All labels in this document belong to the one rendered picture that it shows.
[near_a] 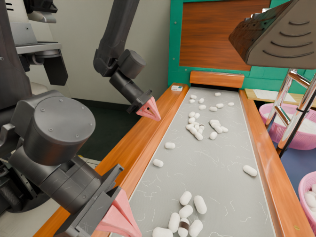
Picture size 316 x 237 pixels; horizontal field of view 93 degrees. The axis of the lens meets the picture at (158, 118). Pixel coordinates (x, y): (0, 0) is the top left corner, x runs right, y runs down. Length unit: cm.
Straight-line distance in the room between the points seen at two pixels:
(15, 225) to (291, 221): 107
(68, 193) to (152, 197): 22
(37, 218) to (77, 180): 84
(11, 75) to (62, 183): 14
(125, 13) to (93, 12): 177
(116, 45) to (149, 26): 146
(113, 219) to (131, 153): 26
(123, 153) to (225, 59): 80
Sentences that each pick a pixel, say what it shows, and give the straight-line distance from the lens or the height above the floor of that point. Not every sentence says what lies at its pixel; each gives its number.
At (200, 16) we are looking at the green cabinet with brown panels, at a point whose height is 115.
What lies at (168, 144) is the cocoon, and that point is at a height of 76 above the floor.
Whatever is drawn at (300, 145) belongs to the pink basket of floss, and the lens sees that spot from 80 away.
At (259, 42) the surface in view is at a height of 107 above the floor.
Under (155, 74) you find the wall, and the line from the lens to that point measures 199.
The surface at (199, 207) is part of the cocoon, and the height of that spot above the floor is 76.
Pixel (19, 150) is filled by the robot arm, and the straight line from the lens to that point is 25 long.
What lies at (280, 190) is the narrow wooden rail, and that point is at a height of 77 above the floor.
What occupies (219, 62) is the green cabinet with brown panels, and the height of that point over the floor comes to 91.
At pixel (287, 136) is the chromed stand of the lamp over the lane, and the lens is 57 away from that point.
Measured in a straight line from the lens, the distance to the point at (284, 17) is 24.
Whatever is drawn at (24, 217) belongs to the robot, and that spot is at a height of 28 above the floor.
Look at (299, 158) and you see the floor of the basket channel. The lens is 77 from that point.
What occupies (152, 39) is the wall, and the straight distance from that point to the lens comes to 194.
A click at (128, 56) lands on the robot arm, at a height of 101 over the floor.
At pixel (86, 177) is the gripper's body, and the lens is 24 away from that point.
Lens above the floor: 108
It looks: 30 degrees down
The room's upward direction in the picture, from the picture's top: straight up
